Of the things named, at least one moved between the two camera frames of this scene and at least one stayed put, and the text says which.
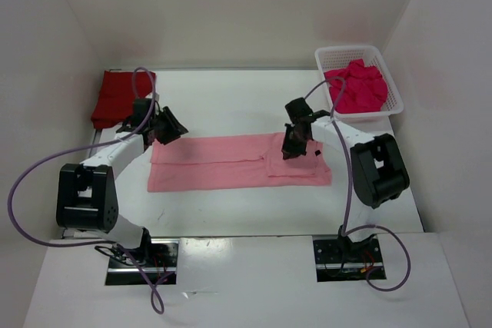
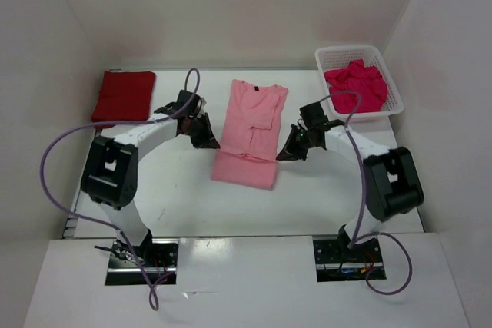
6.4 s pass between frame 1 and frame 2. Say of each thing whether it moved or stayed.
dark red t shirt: stayed
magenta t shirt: stayed
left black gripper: moved
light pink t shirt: moved
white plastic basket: stayed
